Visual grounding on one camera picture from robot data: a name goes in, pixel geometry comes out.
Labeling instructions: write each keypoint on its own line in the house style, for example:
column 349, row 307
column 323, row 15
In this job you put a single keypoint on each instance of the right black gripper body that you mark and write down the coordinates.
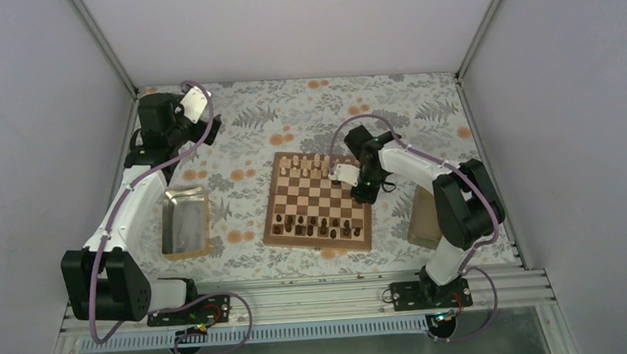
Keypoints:
column 374, row 177

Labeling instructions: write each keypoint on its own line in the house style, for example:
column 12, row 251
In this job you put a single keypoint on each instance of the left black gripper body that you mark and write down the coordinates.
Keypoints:
column 176, row 136

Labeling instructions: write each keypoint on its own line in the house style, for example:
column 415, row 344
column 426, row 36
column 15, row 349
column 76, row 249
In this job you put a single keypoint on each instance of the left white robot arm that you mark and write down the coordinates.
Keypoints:
column 103, row 280

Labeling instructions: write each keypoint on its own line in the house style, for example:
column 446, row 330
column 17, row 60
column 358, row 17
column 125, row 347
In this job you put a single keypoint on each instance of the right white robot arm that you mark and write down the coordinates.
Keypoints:
column 467, row 208

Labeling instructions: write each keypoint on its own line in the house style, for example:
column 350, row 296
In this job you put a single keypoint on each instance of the wooden chess board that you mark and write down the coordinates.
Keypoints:
column 306, row 209

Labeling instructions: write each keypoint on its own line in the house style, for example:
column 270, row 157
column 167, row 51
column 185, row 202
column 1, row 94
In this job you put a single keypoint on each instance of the floral patterned table mat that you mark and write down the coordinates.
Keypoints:
column 262, row 118

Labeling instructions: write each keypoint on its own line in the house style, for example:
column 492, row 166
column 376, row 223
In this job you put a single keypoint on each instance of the left silver metal tray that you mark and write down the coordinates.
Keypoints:
column 185, row 223

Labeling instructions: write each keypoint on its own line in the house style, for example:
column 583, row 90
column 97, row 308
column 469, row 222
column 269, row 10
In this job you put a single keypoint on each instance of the right gold metal tray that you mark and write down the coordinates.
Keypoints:
column 424, row 230

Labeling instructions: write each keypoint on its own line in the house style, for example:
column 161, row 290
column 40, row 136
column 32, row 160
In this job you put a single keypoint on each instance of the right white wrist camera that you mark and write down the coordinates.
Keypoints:
column 345, row 173

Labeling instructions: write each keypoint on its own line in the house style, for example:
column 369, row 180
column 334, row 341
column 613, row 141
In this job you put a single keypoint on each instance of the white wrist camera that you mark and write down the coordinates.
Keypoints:
column 345, row 173
column 193, row 104

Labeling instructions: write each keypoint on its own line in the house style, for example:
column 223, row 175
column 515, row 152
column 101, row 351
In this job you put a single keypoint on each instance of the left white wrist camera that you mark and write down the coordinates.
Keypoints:
column 193, row 104

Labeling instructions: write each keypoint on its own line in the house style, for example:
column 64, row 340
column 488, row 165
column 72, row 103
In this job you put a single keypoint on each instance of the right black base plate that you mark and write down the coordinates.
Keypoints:
column 416, row 296

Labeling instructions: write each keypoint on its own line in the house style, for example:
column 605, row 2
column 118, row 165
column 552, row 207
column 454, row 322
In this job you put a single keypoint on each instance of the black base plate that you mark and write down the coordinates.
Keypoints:
column 207, row 312
column 416, row 296

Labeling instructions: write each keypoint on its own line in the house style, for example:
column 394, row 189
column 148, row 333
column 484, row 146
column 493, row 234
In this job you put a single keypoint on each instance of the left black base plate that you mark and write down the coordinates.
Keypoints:
column 207, row 312

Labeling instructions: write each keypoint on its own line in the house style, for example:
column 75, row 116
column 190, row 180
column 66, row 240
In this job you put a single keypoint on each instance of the aluminium rail frame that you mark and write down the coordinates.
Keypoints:
column 355, row 296

